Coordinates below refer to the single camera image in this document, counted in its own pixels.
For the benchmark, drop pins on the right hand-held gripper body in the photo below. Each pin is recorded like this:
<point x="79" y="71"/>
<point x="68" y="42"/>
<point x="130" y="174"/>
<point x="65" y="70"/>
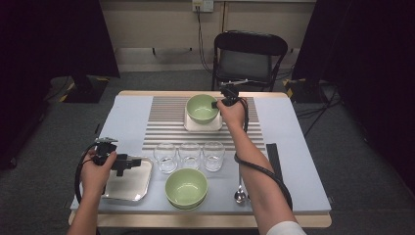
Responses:
<point x="230" y="93"/>

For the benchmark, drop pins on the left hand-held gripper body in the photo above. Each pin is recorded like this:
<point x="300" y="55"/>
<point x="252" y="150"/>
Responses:
<point x="104" y="151"/>

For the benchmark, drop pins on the green ceramic bowl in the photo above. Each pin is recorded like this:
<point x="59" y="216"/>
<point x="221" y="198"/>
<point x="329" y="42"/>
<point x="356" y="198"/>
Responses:
<point x="186" y="208"/>
<point x="186" y="187"/>
<point x="201" y="109"/>

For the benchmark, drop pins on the bundle of black chopsticks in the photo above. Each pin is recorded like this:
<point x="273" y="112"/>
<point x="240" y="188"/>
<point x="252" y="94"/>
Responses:
<point x="272" y="156"/>

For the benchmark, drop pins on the silver spoon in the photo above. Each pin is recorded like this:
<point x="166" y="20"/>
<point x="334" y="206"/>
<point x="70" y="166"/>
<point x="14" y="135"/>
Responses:
<point x="240" y="196"/>

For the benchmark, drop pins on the person's right hand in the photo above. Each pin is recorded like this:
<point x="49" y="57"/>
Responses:
<point x="233" y="116"/>

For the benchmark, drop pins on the person's left hand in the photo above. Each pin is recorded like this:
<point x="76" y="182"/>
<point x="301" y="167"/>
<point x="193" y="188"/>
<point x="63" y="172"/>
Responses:
<point x="96" y="179"/>

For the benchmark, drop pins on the small dark strip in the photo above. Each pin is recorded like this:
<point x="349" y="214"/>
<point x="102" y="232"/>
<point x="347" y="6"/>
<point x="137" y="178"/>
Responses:
<point x="97" y="128"/>

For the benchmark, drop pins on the clear drinking glass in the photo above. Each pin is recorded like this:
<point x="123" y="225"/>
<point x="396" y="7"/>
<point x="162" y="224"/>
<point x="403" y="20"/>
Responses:
<point x="190" y="155"/>
<point x="213" y="156"/>
<point x="164" y="158"/>

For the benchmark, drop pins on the striped woven placemat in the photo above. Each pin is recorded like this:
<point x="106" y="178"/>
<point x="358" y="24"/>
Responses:
<point x="166" y="120"/>

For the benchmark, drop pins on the black folding chair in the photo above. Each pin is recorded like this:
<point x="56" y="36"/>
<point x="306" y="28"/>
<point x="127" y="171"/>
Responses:
<point x="249" y="44"/>

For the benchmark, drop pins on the black stand base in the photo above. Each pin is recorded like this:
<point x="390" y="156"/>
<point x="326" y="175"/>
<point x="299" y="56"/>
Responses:
<point x="305" y="93"/>
<point x="86" y="91"/>

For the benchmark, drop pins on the black curtain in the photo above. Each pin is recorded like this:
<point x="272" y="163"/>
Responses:
<point x="368" y="65"/>
<point x="49" y="39"/>

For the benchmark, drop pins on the person's white right sleeve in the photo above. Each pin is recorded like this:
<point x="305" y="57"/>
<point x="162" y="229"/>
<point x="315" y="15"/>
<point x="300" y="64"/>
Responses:
<point x="287" y="229"/>

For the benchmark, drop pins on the white wall socket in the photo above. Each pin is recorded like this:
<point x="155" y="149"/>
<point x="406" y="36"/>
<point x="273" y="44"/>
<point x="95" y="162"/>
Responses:
<point x="203" y="5"/>

